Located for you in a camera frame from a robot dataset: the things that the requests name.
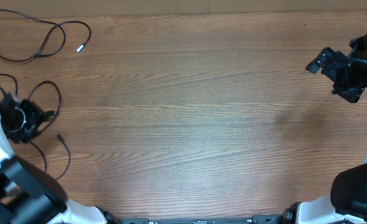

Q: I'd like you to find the black usb cable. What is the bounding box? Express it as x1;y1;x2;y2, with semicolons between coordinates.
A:
0;73;62;134
0;9;91;62
27;133;72;181

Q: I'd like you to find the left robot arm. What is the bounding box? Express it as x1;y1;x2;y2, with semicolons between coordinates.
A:
0;93;120;223

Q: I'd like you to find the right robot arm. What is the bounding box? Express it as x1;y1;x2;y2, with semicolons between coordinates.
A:
265;30;367;223

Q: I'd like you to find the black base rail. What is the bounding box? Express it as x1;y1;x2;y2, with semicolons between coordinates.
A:
118;213;340;224

